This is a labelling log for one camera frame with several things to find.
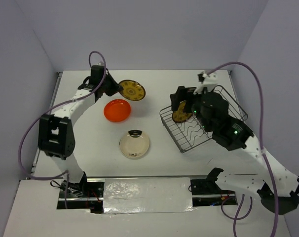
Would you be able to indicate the orange plate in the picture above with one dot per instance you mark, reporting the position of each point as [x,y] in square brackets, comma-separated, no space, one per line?
[117,110]

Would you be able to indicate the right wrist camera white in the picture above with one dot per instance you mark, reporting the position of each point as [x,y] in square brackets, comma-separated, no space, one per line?
[208,82]

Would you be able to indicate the metal base rail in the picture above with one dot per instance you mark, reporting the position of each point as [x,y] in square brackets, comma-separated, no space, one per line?
[204,193]

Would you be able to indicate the beige plate with black pattern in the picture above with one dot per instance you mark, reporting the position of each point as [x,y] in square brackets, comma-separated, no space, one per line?
[134,144]

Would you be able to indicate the silver foil covered panel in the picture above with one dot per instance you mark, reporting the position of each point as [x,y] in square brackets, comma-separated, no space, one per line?
[147,195]

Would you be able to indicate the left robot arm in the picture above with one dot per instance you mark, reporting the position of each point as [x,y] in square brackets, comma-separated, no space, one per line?
[56,136]

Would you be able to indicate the brown gold patterned plate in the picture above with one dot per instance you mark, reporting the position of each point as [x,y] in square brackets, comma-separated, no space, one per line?
[132,90]

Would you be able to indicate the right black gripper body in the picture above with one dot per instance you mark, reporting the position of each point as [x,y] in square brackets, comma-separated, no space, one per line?
[193,98]

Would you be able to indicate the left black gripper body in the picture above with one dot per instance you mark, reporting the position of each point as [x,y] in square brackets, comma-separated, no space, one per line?
[103,85]

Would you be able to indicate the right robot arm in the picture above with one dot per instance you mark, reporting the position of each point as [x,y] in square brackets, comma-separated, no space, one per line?
[277,187]

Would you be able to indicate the metal wire dish rack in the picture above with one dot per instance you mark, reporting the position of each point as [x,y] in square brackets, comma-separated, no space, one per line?
[224,127]

